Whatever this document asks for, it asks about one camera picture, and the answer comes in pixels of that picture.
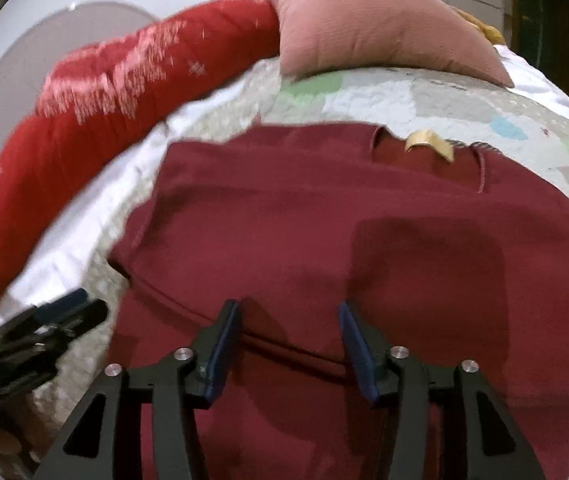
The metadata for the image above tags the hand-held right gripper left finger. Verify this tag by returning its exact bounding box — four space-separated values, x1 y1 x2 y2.
32 299 242 480

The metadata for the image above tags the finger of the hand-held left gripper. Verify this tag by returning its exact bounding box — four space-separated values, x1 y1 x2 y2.
24 288 88 323
34 300 108 343

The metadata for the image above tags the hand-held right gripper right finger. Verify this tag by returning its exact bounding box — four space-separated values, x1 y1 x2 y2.
338 301 547 480

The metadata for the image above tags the dark red shirt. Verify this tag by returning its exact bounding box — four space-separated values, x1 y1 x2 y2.
107 122 569 480

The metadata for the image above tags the white bed sheet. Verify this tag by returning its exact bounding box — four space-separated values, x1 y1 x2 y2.
0 44 569 326

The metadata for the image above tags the red floral quilt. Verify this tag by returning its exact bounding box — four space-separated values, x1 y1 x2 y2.
0 0 280 306

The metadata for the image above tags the patchwork heart bedspread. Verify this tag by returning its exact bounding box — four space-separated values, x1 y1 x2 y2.
29 55 569 480

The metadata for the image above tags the pink pillow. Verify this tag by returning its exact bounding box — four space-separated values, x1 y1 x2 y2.
263 0 515 88

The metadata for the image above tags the yellow cloth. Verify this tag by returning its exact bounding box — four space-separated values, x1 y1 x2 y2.
451 6 507 46

